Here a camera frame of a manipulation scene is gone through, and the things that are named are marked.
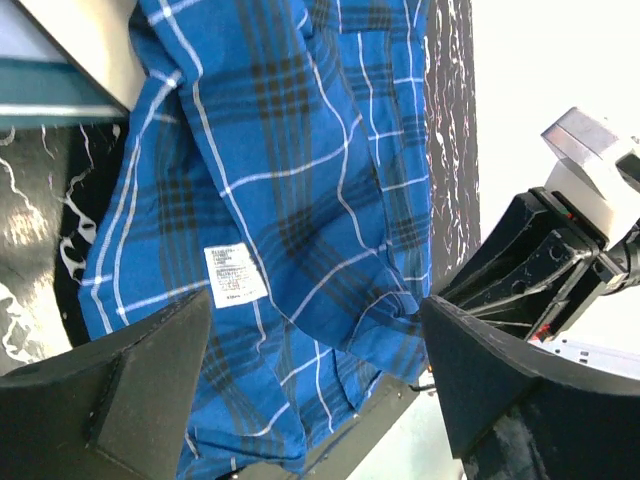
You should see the white square plate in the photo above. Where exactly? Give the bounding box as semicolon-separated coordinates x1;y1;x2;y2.
16;0;146;110

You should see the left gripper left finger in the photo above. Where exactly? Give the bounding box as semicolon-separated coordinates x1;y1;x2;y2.
1;290;211;479

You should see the blue patterned placemat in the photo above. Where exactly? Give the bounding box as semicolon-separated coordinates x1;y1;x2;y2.
1;58;126;131

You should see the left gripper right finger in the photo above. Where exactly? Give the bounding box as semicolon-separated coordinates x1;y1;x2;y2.
420;296;639;479

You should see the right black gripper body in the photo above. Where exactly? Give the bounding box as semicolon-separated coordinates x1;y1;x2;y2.
439;187;630;341

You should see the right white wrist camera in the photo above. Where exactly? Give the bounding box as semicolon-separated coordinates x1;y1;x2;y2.
541;107;639;250

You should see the blue plaid shirt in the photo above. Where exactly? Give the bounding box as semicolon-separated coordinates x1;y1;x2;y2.
78;1;432;479

